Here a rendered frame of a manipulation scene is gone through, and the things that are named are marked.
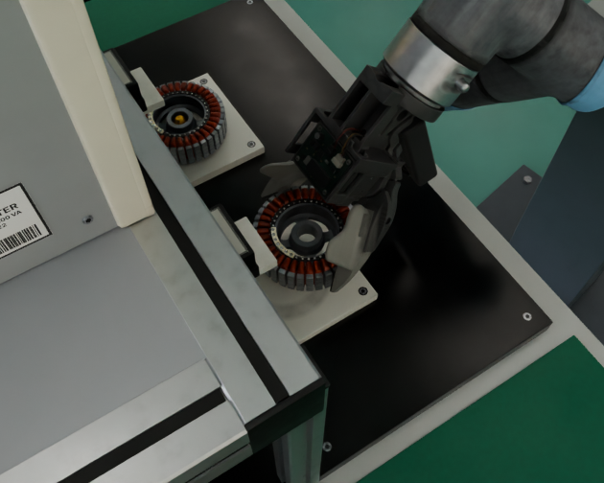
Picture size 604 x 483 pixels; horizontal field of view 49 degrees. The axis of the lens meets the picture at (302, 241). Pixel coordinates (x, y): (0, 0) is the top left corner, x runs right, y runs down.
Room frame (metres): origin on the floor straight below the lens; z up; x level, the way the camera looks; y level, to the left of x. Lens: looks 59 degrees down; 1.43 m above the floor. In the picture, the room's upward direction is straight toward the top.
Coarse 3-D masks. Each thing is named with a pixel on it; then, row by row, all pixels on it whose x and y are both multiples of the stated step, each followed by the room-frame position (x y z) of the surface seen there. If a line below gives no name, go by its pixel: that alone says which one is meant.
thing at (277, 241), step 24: (288, 192) 0.41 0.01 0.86; (312, 192) 0.41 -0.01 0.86; (264, 216) 0.38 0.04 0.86; (288, 216) 0.39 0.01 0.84; (312, 216) 0.39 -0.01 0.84; (336, 216) 0.38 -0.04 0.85; (264, 240) 0.35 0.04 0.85; (288, 240) 0.36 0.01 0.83; (288, 264) 0.32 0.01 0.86; (312, 264) 0.32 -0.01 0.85; (336, 264) 0.32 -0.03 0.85; (312, 288) 0.31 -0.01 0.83
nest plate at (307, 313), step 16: (320, 224) 0.42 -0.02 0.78; (304, 240) 0.39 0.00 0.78; (272, 288) 0.33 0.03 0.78; (288, 288) 0.33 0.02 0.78; (304, 288) 0.33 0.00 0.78; (352, 288) 0.33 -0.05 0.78; (368, 288) 0.33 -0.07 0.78; (272, 304) 0.31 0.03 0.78; (288, 304) 0.31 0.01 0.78; (304, 304) 0.31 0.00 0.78; (320, 304) 0.31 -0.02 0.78; (336, 304) 0.31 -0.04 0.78; (352, 304) 0.31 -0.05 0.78; (288, 320) 0.29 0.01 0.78; (304, 320) 0.29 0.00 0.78; (320, 320) 0.29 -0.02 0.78; (336, 320) 0.30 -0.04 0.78; (304, 336) 0.28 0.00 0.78
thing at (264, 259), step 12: (216, 216) 0.34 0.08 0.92; (228, 216) 0.34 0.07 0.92; (228, 228) 0.32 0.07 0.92; (240, 228) 0.35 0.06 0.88; (252, 228) 0.35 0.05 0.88; (240, 240) 0.31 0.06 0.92; (252, 240) 0.34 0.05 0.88; (240, 252) 0.30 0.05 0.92; (252, 252) 0.30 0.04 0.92; (264, 252) 0.32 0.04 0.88; (252, 264) 0.30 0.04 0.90; (264, 264) 0.31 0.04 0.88; (276, 264) 0.31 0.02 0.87
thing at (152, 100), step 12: (108, 60) 0.53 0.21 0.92; (120, 60) 0.53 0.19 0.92; (120, 72) 0.52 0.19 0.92; (132, 72) 0.56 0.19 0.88; (144, 72) 0.56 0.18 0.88; (132, 84) 0.50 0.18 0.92; (144, 84) 0.54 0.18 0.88; (132, 96) 0.50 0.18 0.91; (144, 96) 0.52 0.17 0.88; (156, 96) 0.52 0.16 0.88; (144, 108) 0.50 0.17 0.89; (156, 108) 0.51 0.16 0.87
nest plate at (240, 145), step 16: (192, 80) 0.64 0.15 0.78; (208, 80) 0.64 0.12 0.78; (224, 96) 0.61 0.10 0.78; (192, 112) 0.59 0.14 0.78; (240, 128) 0.56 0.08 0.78; (224, 144) 0.53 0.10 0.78; (240, 144) 0.53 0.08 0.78; (256, 144) 0.53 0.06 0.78; (208, 160) 0.51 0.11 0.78; (224, 160) 0.51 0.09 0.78; (240, 160) 0.51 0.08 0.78; (192, 176) 0.48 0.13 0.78; (208, 176) 0.49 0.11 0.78
